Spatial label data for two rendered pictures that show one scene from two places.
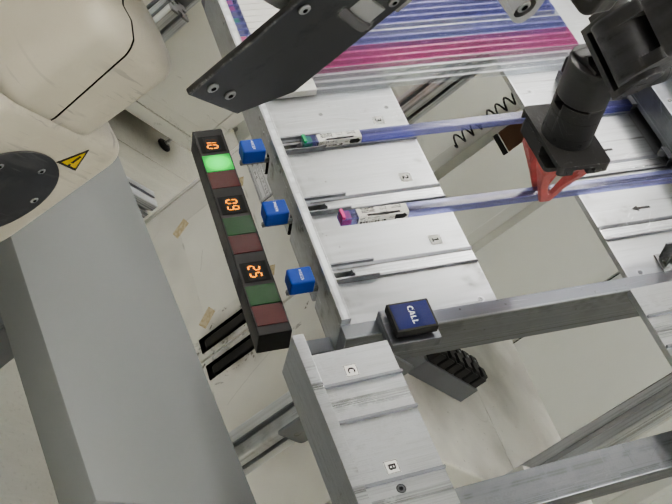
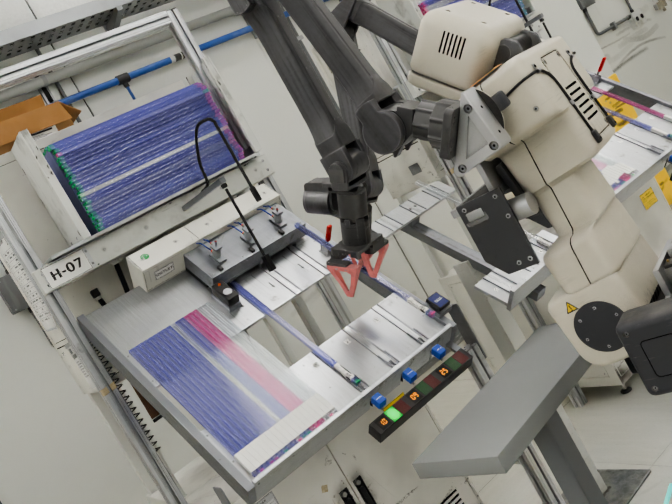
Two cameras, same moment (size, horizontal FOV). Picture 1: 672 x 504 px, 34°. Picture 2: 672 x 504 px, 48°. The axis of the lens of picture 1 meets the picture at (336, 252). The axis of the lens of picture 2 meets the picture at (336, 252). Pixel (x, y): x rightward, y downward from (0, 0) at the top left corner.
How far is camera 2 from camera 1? 1.94 m
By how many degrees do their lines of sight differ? 70
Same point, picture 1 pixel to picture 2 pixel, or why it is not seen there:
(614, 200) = (303, 274)
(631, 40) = (376, 180)
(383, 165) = (346, 351)
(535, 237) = not seen: outside the picture
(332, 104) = (318, 386)
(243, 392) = (387, 485)
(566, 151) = not seen: hidden behind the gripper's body
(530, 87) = (243, 319)
